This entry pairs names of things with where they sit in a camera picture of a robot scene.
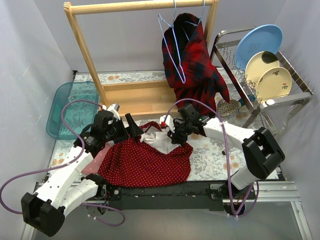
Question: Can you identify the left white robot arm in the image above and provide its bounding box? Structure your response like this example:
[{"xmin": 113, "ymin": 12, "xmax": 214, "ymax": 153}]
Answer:
[{"xmin": 21, "ymin": 110, "xmax": 143, "ymax": 237}]

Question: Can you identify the pink polka dot plate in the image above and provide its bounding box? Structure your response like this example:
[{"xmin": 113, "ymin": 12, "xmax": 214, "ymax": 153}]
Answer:
[{"xmin": 81, "ymin": 143, "xmax": 111, "ymax": 175}]

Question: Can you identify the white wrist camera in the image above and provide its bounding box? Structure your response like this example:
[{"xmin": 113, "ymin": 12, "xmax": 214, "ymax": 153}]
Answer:
[
  {"xmin": 101, "ymin": 103, "xmax": 121, "ymax": 121},
  {"xmin": 159, "ymin": 115, "xmax": 175, "ymax": 133}
]

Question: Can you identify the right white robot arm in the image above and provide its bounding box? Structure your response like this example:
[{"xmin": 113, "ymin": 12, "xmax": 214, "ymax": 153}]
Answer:
[{"xmin": 159, "ymin": 103, "xmax": 285, "ymax": 199}]

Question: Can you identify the red polka dot cloth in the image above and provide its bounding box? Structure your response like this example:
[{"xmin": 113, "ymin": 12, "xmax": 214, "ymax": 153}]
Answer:
[{"xmin": 98, "ymin": 121, "xmax": 193, "ymax": 188}]

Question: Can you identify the wooden clothes rack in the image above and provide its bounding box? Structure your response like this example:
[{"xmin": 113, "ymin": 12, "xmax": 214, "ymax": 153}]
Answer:
[{"xmin": 63, "ymin": 0, "xmax": 219, "ymax": 120}]

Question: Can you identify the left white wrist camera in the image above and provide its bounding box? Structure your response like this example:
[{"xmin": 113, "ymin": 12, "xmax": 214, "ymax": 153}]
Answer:
[{"xmin": 101, "ymin": 103, "xmax": 121, "ymax": 121}]

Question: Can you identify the red plaid skirt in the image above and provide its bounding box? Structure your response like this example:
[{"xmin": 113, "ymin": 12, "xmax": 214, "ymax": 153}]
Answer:
[{"xmin": 162, "ymin": 13, "xmax": 230, "ymax": 116}]

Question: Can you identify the patterned bowl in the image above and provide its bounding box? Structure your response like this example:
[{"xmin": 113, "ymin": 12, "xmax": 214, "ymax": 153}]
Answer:
[{"xmin": 216, "ymin": 99, "xmax": 239, "ymax": 117}]

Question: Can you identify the purple cable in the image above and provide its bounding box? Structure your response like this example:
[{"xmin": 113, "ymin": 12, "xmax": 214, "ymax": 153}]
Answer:
[
  {"xmin": 0, "ymin": 99, "xmax": 126, "ymax": 227},
  {"xmin": 166, "ymin": 98, "xmax": 260, "ymax": 218}
]

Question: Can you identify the cream plate floral print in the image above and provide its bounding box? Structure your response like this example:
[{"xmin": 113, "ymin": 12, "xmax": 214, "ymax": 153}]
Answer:
[{"xmin": 255, "ymin": 67, "xmax": 293, "ymax": 102}]

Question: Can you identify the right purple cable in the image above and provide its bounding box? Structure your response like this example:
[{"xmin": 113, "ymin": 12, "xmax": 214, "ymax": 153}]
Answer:
[{"xmin": 166, "ymin": 98, "xmax": 260, "ymax": 218}]

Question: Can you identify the blue plate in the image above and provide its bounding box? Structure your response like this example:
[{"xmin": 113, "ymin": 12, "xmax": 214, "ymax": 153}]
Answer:
[{"xmin": 234, "ymin": 24, "xmax": 283, "ymax": 70}]

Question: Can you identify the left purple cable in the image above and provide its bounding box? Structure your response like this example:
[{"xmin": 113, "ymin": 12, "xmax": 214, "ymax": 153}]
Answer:
[{"xmin": 0, "ymin": 99, "xmax": 126, "ymax": 227}]

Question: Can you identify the blue wire hanger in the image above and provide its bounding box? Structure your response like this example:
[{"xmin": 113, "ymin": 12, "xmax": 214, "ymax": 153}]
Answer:
[
  {"xmin": 157, "ymin": 0, "xmax": 187, "ymax": 84},
  {"xmin": 183, "ymin": 0, "xmax": 208, "ymax": 27}
]

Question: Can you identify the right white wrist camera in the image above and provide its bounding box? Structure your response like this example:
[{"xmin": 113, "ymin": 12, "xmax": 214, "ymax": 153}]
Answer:
[{"xmin": 159, "ymin": 115, "xmax": 175, "ymax": 133}]

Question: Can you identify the teal plastic basket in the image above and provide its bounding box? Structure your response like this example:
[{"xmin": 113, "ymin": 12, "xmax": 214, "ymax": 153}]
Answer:
[{"xmin": 46, "ymin": 81, "xmax": 99, "ymax": 141}]

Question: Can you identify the cream plate black spot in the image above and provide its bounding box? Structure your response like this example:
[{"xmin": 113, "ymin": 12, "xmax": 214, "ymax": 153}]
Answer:
[{"xmin": 244, "ymin": 51, "xmax": 280, "ymax": 88}]

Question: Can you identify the metal dish rack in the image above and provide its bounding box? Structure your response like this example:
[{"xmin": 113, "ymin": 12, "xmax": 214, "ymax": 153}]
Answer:
[{"xmin": 210, "ymin": 24, "xmax": 314, "ymax": 138}]

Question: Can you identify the floral table mat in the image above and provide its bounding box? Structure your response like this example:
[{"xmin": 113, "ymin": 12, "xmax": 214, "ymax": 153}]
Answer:
[{"xmin": 49, "ymin": 70, "xmax": 245, "ymax": 181}]

